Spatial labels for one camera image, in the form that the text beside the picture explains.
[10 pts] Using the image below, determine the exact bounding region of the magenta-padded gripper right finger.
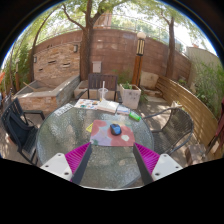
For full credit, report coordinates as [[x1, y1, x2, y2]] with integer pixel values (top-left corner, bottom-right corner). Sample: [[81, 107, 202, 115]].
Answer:
[[132, 142, 184, 185]]

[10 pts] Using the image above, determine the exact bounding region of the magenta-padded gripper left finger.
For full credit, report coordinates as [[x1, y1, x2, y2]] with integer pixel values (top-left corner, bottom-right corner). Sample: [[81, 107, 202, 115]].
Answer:
[[39, 142, 93, 186]]

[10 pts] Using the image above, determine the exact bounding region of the blue computer mouse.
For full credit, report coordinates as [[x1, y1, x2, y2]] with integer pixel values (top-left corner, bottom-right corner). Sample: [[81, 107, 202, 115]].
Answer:
[[109, 123, 123, 136]]

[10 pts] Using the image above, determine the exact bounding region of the floral print mouse pad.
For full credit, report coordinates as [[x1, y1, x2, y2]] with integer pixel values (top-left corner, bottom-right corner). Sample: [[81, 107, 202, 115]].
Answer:
[[89, 119, 136, 148]]

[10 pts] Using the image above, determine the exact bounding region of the brown wicker patio chair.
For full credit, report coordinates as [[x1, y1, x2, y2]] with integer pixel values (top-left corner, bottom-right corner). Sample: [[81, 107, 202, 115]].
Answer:
[[143, 106, 195, 157]]

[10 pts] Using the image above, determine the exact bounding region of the white printed paper strip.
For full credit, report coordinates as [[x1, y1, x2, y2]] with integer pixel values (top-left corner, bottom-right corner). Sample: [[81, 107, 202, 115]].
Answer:
[[53, 103, 75, 117]]

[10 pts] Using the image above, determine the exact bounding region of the small pale booklet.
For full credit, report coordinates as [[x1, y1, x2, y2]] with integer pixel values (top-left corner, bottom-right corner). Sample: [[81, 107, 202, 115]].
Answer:
[[115, 104, 131, 116]]

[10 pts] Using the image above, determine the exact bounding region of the colourful printed magazine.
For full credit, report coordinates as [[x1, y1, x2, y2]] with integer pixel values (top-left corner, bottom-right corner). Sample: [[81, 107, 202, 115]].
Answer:
[[73, 98, 100, 110]]

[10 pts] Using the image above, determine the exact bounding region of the open book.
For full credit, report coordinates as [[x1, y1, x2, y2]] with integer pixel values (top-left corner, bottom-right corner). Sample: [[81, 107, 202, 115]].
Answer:
[[96, 99, 120, 114]]

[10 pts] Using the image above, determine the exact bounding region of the white square planter with plant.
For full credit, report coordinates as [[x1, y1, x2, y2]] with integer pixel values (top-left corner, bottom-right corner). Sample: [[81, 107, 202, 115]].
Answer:
[[119, 82, 142, 110]]

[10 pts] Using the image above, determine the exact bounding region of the black metal patio chair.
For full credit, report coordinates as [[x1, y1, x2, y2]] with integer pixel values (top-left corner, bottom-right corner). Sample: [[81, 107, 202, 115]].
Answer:
[[0, 97, 46, 165]]

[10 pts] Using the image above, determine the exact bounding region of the curved wooden slat fence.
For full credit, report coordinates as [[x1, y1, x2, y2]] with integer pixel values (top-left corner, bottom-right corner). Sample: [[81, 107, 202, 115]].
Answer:
[[154, 75, 219, 148]]

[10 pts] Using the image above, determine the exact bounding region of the raised brick planter bed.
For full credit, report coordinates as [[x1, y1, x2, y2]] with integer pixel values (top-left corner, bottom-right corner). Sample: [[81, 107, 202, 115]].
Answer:
[[14, 74, 81, 115]]

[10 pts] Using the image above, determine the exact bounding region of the clear plastic cup with straw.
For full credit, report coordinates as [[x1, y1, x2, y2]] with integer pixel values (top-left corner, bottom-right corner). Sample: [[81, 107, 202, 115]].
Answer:
[[97, 80, 110, 103]]

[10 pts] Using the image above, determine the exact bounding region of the dark wooden slatted chair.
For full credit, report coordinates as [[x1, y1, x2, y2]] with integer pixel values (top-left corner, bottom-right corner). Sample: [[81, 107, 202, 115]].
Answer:
[[75, 73, 124, 104]]

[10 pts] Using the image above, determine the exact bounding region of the forked tree trunk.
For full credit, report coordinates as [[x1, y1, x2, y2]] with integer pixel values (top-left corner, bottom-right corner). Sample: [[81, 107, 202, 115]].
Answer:
[[61, 0, 111, 82]]

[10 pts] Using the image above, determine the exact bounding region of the curved leaning tree trunk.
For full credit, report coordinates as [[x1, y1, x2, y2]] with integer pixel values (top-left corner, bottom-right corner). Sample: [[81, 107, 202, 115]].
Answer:
[[28, 9, 56, 84]]

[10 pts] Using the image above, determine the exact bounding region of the slim tree trunk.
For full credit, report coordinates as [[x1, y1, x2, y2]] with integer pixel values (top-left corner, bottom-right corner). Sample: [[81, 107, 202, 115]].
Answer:
[[156, 9, 177, 79]]

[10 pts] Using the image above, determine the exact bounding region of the wooden garden lamp post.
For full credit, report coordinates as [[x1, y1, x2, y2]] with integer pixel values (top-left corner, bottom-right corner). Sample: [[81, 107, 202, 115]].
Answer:
[[131, 31, 147, 88]]

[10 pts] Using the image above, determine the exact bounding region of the white electrical wall box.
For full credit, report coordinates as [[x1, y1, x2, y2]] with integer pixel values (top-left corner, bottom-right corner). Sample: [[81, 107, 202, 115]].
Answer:
[[92, 60, 103, 74]]

